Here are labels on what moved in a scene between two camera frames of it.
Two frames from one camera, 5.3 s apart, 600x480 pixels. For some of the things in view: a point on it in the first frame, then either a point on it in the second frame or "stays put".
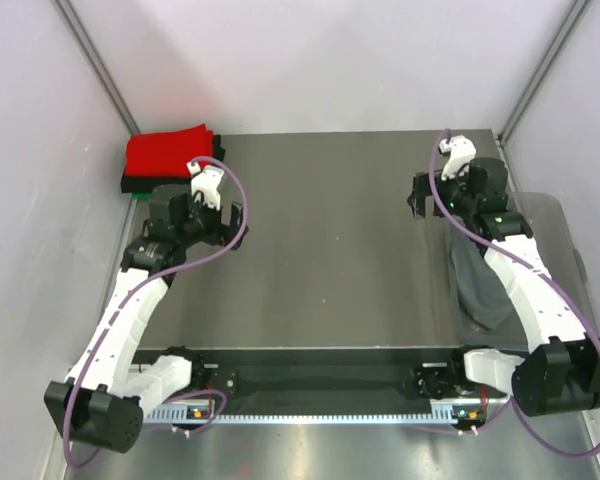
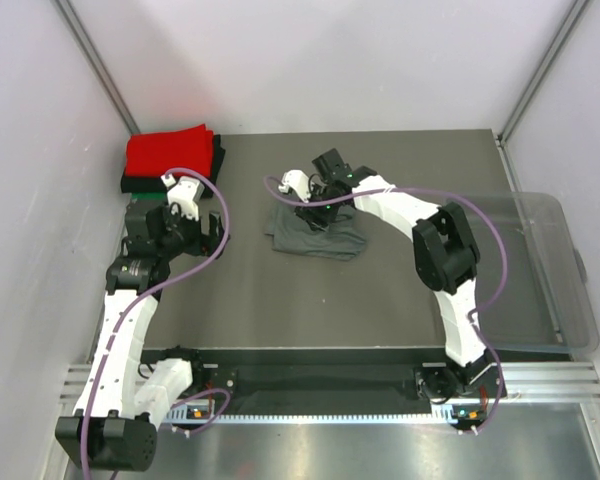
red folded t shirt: [174, 153] stays put
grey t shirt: [485, 315] -> [343, 239]
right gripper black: [421, 189] -> [315, 219]
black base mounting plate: [319, 378] stays put
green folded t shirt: [141, 195] stays put
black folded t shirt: [146, 184] stays put
